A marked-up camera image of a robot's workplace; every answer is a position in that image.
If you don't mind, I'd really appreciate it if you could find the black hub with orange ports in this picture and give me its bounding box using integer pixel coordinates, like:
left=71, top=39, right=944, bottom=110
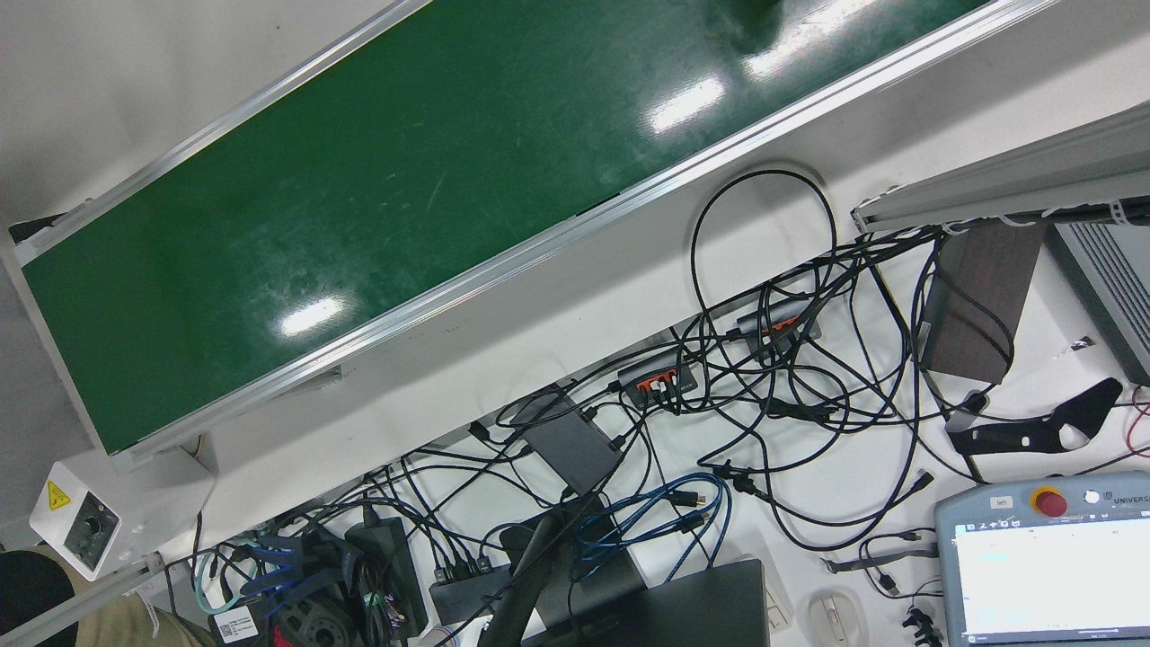
left=737, top=301, right=823, bottom=353
left=617, top=350, right=700, bottom=410

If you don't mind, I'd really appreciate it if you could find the black monitor stand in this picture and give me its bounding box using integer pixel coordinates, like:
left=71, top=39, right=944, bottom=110
left=481, top=499, right=648, bottom=647

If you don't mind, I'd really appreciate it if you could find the black multiport hub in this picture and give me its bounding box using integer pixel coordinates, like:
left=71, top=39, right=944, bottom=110
left=429, top=557, right=513, bottom=625

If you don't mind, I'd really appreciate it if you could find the white computer mouse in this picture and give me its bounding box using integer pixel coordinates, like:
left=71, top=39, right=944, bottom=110
left=807, top=589, right=868, bottom=647

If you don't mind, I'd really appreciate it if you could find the blue cable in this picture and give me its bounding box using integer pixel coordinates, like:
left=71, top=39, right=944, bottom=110
left=571, top=472, right=733, bottom=585

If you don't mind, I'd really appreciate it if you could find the black power adapter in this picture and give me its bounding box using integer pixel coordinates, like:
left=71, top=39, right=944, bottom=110
left=346, top=517, right=430, bottom=639

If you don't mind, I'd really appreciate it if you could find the grey finned power supply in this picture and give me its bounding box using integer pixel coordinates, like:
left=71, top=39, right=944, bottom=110
left=1045, top=220, right=1150, bottom=387

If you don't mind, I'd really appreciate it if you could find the black plug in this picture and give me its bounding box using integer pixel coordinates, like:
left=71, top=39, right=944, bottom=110
left=903, top=607, right=944, bottom=647

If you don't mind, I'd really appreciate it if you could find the dark brown wooden block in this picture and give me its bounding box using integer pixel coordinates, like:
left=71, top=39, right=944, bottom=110
left=918, top=220, right=1048, bottom=386

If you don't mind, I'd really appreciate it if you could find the black metal bracket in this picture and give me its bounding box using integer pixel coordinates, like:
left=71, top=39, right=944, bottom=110
left=948, top=377, right=1124, bottom=457

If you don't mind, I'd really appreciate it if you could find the green conveyor belt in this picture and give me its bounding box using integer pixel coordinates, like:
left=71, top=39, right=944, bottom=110
left=0, top=0, right=1066, bottom=473

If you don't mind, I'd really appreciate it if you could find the person in tan shirt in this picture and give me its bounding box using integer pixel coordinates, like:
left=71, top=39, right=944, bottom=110
left=0, top=548, right=217, bottom=647

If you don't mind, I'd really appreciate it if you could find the long black looped cable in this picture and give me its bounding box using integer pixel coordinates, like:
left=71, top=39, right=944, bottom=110
left=690, top=169, right=841, bottom=378

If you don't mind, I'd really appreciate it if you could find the white conveyor control box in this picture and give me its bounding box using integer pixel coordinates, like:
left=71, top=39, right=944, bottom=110
left=30, top=447, right=217, bottom=582

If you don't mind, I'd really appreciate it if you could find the dark grey flat box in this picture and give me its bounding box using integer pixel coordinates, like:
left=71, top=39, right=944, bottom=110
left=519, top=394, right=625, bottom=495

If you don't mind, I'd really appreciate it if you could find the grey teach pendant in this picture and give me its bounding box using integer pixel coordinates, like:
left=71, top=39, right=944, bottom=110
left=934, top=472, right=1150, bottom=647

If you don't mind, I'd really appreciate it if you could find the white printed label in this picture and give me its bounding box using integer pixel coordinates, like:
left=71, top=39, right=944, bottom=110
left=211, top=607, right=261, bottom=643

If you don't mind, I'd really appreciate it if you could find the black blue mechanical device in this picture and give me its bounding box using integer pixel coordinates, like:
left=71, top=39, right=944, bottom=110
left=238, top=530, right=360, bottom=647

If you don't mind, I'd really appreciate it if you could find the aluminium rail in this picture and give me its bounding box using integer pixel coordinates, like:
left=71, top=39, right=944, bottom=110
left=0, top=553, right=167, bottom=647

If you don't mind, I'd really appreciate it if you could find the aluminium profile post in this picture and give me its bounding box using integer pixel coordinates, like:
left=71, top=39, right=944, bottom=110
left=851, top=101, right=1150, bottom=235

